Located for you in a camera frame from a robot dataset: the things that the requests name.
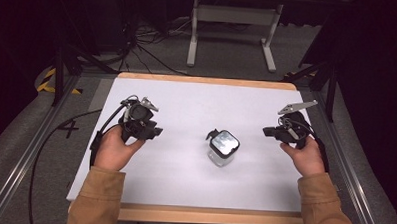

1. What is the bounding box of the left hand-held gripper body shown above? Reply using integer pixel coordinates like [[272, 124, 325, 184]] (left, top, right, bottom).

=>
[[117, 94, 161, 146]]

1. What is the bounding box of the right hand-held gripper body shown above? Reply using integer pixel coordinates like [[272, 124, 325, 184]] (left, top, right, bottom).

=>
[[275, 98, 319, 151]]

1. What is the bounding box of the clear jar with black lid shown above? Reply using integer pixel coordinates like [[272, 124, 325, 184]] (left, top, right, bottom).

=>
[[204, 127, 242, 168]]

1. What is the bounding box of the person's right hand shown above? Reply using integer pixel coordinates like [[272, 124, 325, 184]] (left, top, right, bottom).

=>
[[278, 134, 328, 179]]

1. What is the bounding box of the person's left hand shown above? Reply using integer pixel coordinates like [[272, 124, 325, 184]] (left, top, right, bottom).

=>
[[93, 123, 147, 173]]

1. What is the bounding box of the white table sheet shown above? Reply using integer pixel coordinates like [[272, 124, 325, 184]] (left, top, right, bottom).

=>
[[65, 74, 308, 214]]

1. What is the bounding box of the black tripod stand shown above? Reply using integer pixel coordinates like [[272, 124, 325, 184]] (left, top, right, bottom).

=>
[[279, 58, 340, 124], [50, 41, 121, 109]]

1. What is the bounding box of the yellow black floor tape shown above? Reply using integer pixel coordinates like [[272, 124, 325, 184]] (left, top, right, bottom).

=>
[[36, 66, 85, 96]]

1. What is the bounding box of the white metal stand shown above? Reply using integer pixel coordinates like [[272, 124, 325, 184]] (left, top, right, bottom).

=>
[[186, 0, 285, 75]]

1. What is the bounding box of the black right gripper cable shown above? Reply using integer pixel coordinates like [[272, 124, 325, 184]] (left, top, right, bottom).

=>
[[302, 124, 332, 175]]

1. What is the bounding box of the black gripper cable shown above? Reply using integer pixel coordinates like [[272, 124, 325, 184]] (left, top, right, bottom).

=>
[[26, 100, 129, 224], [302, 124, 332, 175]]

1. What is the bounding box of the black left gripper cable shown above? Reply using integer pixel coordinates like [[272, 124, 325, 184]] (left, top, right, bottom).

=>
[[26, 100, 129, 224]]

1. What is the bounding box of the aluminium floor rail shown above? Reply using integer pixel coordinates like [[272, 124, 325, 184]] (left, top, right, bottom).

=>
[[0, 70, 83, 224], [306, 90, 390, 224]]

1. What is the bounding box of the bundle of floor cables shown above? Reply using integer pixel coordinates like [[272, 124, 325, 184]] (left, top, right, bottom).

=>
[[119, 13, 198, 77]]

